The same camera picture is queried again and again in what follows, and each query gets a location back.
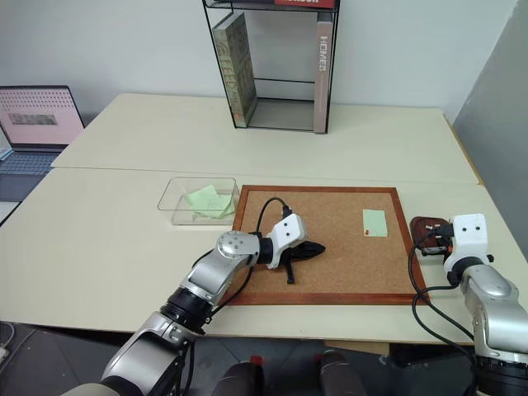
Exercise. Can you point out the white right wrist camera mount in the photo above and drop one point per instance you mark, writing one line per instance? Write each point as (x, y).
(468, 239)

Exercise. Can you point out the green sticky note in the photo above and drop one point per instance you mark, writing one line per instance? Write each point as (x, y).
(202, 196)
(377, 222)
(218, 208)

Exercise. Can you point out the black book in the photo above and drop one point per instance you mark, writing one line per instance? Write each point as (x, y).
(251, 1)

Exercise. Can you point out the laptop with pink screen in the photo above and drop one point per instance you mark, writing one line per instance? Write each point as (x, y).
(37, 119)

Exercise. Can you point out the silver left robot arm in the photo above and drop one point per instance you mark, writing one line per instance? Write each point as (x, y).
(206, 272)

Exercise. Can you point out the olive patterned book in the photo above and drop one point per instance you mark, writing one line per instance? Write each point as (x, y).
(237, 70)

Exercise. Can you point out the dark brown tray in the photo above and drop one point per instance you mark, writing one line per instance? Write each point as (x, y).
(420, 231)

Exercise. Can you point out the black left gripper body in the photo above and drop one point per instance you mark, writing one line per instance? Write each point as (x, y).
(296, 252)

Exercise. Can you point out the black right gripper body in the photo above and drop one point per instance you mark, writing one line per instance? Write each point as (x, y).
(444, 248)

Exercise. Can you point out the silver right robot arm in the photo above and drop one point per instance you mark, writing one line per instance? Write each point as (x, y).
(491, 297)

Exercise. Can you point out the grey book printed HOMES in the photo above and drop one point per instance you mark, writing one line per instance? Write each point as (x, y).
(323, 74)

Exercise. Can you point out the grey partition panel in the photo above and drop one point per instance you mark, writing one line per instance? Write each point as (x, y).
(503, 123)

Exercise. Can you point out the cork board with wooden frame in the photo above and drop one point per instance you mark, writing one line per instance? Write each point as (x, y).
(338, 264)

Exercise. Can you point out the clear plastic box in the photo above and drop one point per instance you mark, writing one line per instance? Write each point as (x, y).
(181, 210)

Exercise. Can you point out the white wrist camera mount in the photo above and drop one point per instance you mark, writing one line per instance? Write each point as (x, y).
(288, 231)
(468, 239)

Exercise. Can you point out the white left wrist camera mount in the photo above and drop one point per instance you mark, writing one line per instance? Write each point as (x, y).
(288, 231)

